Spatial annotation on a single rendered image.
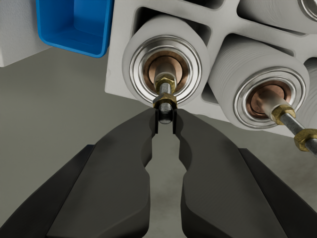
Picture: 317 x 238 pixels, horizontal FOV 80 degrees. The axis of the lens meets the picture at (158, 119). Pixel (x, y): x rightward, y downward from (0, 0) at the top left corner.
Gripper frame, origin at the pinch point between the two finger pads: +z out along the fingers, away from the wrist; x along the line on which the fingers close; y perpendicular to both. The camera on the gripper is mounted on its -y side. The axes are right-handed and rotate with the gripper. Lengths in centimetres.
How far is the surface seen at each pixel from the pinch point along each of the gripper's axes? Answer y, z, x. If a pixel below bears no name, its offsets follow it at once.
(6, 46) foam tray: -0.2, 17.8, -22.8
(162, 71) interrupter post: -0.4, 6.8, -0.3
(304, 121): 7.5, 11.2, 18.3
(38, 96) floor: 16, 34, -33
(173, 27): -3.7, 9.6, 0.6
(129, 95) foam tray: 6.6, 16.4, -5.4
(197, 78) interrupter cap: 1.0, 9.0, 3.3
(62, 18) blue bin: -2.9, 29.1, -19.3
